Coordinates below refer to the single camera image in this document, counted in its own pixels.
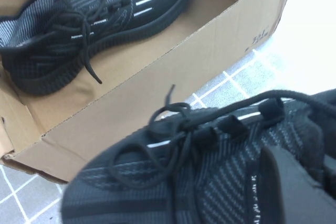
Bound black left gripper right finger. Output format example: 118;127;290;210
324;155;336;183

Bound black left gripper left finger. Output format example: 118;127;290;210
261;146;336;224

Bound black knit sneaker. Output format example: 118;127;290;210
0;0;194;96
61;84;336;224

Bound brown cardboard shoe box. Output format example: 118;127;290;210
0;0;295;184

